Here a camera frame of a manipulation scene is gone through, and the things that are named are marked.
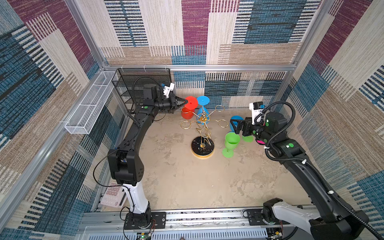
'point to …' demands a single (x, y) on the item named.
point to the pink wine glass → (260, 142)
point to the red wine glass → (187, 111)
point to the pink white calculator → (115, 195)
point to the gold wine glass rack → (202, 147)
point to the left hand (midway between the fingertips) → (188, 99)
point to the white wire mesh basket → (82, 119)
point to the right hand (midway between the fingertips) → (238, 121)
